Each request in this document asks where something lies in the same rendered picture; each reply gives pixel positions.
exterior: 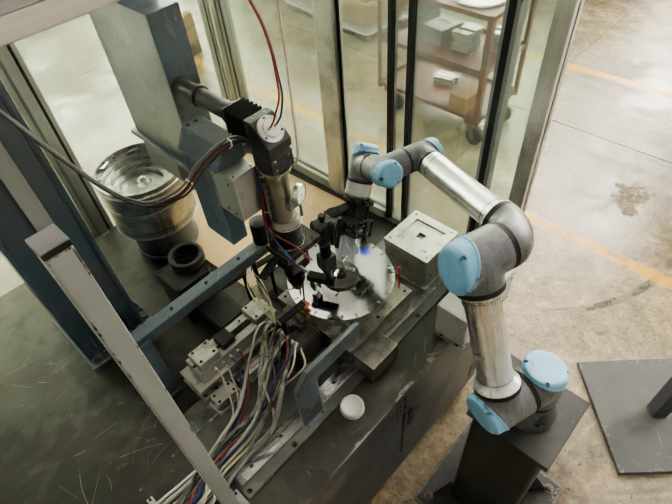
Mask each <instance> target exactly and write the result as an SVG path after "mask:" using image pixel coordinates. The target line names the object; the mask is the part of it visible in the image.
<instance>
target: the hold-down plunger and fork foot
mask: <svg viewBox="0 0 672 504"><path fill-rule="evenodd" d="M306 277H307V281H310V286H311V288H312V289H313V290H314V291H316V287H315V283H317V284H318V285H319V287H320V288H321V284H324V285H328V286H332V287H334V286H335V284H336V282H337V276H334V275H332V270H331V271H329V272H328V273H320V272H316V271H311V270H309V273H308V274H307V276H306Z"/></svg>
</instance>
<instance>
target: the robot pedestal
mask: <svg viewBox="0 0 672 504"><path fill-rule="evenodd" d="M557 404H558V415H557V418H556V420H555V422H554V424H553V425H552V426H551V427H550V428H549V429H548V430H546V431H544V432H540V433H529V432H525V431H522V430H520V429H518V428H516V427H515V426H513V427H511V428H510V430H508V431H505V432H503V433H501V434H499V435H494V434H491V433H490V432H488V431H487V430H486V429H484V428H483V427H482V426H481V425H480V423H479V422H478V421H477V420H476V419H475V417H474V416H473V414H472V413H471V411H470V409H468V410H467V412H466V415H468V416H469V417H471V418H472V419H473V420H472V423H471V426H470V427H469V428H468V430H467V431H466V432H465V434H464V435H463V436H462V438H461V439H460V440H459V441H458V443H457V444H456V445H455V447H454V448H453V449H452V451H451V452H450V453H449V455H448V456H447V457H446V458H445V460H444V461H443V462H442V464H441V465H440V466H439V468H438V469H437V470H436V472H435V473H434V474H433V476H432V477H431V478H430V479H429V481H428V482H427V483H426V485H425V486H424V487H423V489H422V490H421V491H420V493H419V494H418V495H417V498H418V499H419V500H420V501H421V502H423V503H424V504H552V502H553V501H554V499H555V497H556V496H557V494H558V492H559V491H560V489H561V487H559V486H558V485H557V484H555V483H554V482H553V481H551V480H550V479H548V478H547V477H546V476H544V475H543V474H542V473H540V471H541V469H542V470H543V471H545V472H548V470H549V469H550V467H551V465H552V464H553V462H554V461H555V459H556V457H557V456H558V454H559V453H560V451H561V450H562V448H563V446H564V445H565V443H566V442H567V440H568V438H569V437H570V435H571V434H572V432H573V430H574V429H575V427H576V426H577V424H578V423H579V421H580V419H581V418H582V416H583V415H584V413H585V411H586V410H587V408H588V407H589V405H590V403H589V402H587V401H586V400H584V399H583V398H581V397H579V396H578V395H576V394H575V393H573V392H571V391H570V390H568V389H567V388H566V389H565V390H564V391H563V393H562V395H561V397H560V398H559V400H558V402H557Z"/></svg>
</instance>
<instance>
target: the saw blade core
mask: <svg viewBox="0 0 672 504"><path fill-rule="evenodd" d="M363 242H364V244H362V243H363ZM356 245H357V246H358V248H359V249H360V251H359V254H357V255H356V254H351V256H347V257H346V259H345V261H348V262H351V263H353V264H354V265H355V266H356V267H357V269H358V272H359V277H358V280H357V282H356V283H355V284H354V285H353V286H352V287H350V288H348V289H345V290H335V289H332V288H330V287H328V286H327V285H324V284H321V288H319V289H318V290H316V291H314V290H313V289H312V288H311V286H310V281H307V277H306V276H307V274H308V273H307V272H306V273H305V280H304V293H305V300H306V301H308V302H309V303H310V306H309V307H308V308H306V309H305V310H304V309H303V310H304V311H305V312H307V313H309V314H311V315H313V316H315V317H318V318H321V319H326V320H327V318H328V315H329V318H328V320H333V321H342V317H341V316H343V320H351V319H356V318H357V317H358V318H359V317H362V316H365V315H367V314H369V313H370V311H371V312H373V311H374V310H376V309H377V308H378V307H380V306H381V305H382V304H383V303H384V302H385V301H386V299H387V298H388V297H389V294H390V293H391V291H392V289H393V286H394V284H392V283H394V280H395V274H394V268H390V269H388V267H392V266H393V265H392V263H390V262H391V261H390V259H389V258H388V256H387V255H386V254H384V252H383V251H382V250H381V249H380V248H378V247H377V246H375V245H373V244H371V243H369V242H367V241H364V240H361V239H356ZM316 246H317V247H315V245H314V246H313V247H312V248H311V249H309V250H308V253H309V256H310V258H311V259H313V261H311V260H310V263H309V264H308V265H307V266H306V267H305V268H306V270H307V271H309V270H311V271H316V272H320V273H323V271H322V270H321V269H320V268H319V267H318V266H317V259H316V254H317V253H319V252H320V250H319V245H318V244H316ZM372 248H374V249H372ZM382 254H383V255H382ZM381 255H382V256H381ZM386 263H388V264H386ZM389 283H390V284H389ZM287 285H288V290H289V293H290V295H291V297H292V299H293V300H294V302H295V303H296V304H297V303H298V302H299V301H300V300H302V299H303V290H302V288H301V294H302V295H300V293H299V290H296V289H294V288H293V287H292V286H291V284H290V283H289V281H288V278H287ZM290 289H291V290H290ZM292 289H293V290H292ZM385 292H386V293H385ZM387 293H388V294H387ZM296 298H298V299H296ZM378 301H379V302H380V303H381V304H380V303H379V302H378ZM367 309H369V310H370V311H369V310H367ZM315 312H317V313H316V314H315ZM314 314H315V315H314ZM355 314H357V317H356V315H355Z"/></svg>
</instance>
